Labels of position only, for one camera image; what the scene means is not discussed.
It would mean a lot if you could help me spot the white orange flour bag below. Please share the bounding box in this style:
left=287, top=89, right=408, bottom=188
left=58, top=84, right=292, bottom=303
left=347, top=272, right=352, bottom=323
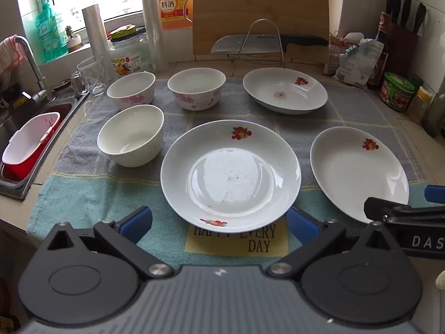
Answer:
left=323, top=33, right=348, bottom=75

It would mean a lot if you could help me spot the dark soy sauce bottle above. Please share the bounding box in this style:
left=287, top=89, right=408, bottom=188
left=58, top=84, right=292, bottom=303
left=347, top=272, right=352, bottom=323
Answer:
left=367, top=11, right=392, bottom=91

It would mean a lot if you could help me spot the santoku knife black handle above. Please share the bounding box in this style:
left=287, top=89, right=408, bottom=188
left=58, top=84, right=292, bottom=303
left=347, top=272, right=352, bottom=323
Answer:
left=211, top=34, right=329, bottom=55

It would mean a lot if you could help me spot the steel sink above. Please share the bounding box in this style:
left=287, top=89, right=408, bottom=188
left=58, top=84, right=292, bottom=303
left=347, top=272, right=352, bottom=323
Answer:
left=0, top=92, right=87, bottom=200

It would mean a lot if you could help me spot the green lid sauce jar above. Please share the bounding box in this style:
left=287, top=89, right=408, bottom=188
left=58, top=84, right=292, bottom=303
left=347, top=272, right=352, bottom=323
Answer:
left=380, top=72, right=416, bottom=112

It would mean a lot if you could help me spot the white pink floral bowl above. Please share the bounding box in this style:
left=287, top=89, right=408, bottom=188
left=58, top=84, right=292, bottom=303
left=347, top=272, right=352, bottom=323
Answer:
left=167, top=68, right=226, bottom=111
left=107, top=72, right=156, bottom=110

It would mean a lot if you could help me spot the short clear plastic wrap roll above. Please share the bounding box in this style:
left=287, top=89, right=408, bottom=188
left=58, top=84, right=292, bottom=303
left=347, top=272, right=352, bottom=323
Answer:
left=82, top=4, right=117, bottom=80

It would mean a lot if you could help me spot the dark red knife block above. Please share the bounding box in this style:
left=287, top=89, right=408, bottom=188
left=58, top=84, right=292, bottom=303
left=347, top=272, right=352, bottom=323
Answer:
left=386, top=21, right=419, bottom=86

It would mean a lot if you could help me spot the small potted plant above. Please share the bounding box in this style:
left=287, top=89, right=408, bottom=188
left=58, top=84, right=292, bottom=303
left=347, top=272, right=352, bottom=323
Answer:
left=65, top=25, right=83, bottom=51

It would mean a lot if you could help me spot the white blue printed bag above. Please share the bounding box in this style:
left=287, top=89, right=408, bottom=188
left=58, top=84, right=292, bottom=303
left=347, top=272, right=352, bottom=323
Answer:
left=332, top=36, right=385, bottom=86

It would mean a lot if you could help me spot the white fruit-print plate brown stain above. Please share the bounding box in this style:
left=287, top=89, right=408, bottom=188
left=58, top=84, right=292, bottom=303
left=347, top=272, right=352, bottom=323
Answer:
left=243, top=67, right=328, bottom=115

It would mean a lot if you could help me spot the plain white bowl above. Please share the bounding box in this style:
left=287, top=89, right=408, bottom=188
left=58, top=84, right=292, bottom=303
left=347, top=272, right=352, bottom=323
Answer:
left=97, top=105, right=164, bottom=168

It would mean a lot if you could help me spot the orange cooking wine bottle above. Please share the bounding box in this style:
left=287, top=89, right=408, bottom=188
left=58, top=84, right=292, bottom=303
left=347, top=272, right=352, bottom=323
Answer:
left=156, top=0, right=194, bottom=30

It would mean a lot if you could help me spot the bamboo cutting board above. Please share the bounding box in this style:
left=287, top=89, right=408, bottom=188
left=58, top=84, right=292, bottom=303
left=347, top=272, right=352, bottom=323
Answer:
left=192, top=0, right=330, bottom=65

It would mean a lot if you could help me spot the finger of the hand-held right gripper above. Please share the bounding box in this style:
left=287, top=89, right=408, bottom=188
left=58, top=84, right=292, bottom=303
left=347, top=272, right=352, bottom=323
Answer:
left=425, top=185, right=445, bottom=204
left=364, top=198, right=445, bottom=228

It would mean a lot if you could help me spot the white plastic strainer basket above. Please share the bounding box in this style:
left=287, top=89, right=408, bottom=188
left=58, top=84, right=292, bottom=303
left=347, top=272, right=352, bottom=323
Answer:
left=2, top=112, right=60, bottom=165

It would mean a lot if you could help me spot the glass jar black yellow lid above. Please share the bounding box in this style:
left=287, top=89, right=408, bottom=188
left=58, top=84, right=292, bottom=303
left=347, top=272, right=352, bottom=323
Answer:
left=109, top=25, right=150, bottom=77

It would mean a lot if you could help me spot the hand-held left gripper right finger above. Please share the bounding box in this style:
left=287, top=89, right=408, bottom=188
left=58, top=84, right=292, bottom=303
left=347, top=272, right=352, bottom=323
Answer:
left=267, top=207, right=404, bottom=279

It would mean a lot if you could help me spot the red plastic basin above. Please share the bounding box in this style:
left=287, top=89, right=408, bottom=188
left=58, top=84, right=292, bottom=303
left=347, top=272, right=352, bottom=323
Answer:
left=2, top=120, right=61, bottom=183

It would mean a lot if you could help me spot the metal wire stand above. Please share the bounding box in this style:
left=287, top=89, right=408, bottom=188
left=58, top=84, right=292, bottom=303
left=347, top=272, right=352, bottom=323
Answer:
left=228, top=18, right=286, bottom=77

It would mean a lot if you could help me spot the clear glass mug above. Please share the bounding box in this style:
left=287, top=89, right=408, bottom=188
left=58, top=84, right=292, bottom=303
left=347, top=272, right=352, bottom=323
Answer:
left=71, top=56, right=107, bottom=96

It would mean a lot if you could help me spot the grey and teal checked towel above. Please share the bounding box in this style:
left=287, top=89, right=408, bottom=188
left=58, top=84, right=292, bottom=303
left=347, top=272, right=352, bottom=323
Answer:
left=27, top=77, right=430, bottom=267

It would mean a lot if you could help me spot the yellow lid spice jar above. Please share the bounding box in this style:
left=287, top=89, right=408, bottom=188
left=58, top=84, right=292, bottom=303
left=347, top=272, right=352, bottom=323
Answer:
left=406, top=86, right=435, bottom=124

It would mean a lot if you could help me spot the pink white dishcloth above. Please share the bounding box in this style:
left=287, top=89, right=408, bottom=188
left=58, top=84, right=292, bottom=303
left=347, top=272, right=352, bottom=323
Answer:
left=0, top=35, right=24, bottom=73

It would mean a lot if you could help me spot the steel faucet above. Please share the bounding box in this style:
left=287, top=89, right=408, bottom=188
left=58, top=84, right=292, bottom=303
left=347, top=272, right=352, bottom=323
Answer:
left=14, top=36, right=53, bottom=101

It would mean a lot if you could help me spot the green dish soap bottle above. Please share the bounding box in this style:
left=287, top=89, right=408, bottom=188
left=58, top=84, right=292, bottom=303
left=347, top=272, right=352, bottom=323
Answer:
left=35, top=0, right=69, bottom=64

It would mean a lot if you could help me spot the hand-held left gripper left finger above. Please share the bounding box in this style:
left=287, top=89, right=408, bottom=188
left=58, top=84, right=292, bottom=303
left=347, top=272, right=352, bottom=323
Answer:
left=36, top=206, right=174, bottom=281

